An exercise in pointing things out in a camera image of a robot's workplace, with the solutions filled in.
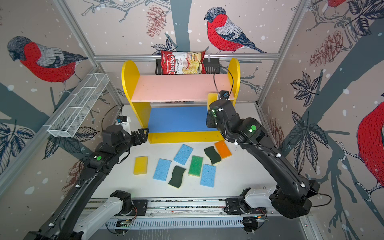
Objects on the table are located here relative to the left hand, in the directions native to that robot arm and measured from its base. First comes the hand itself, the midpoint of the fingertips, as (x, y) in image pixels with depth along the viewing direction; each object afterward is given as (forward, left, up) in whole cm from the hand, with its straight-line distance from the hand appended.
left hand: (141, 130), depth 72 cm
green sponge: (-10, -27, -26) cm, 38 cm away
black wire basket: (+44, -38, +9) cm, 59 cm away
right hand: (0, -32, +11) cm, 34 cm away
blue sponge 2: (-1, -19, -26) cm, 32 cm away
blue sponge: (-10, -7, -26) cm, 29 cm away
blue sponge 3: (-14, -34, -26) cm, 45 cm away
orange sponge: (+3, -45, -26) cm, 52 cm away
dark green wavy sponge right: (-3, -38, -25) cm, 46 cm away
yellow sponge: (-7, +6, -26) cm, 28 cm away
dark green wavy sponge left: (-15, -16, -25) cm, 33 cm away
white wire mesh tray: (+14, +36, +4) cm, 39 cm away
